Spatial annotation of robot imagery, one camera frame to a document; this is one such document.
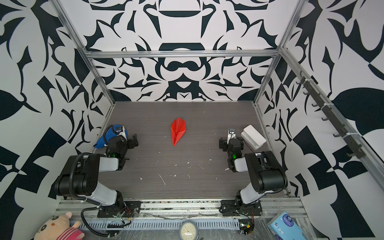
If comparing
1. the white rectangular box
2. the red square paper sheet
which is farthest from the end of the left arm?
the white rectangular box

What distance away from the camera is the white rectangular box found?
→ 0.94 m

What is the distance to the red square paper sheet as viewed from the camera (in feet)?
3.31

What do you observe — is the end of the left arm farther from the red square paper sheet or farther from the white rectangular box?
the white rectangular box

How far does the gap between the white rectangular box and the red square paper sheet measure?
0.40m
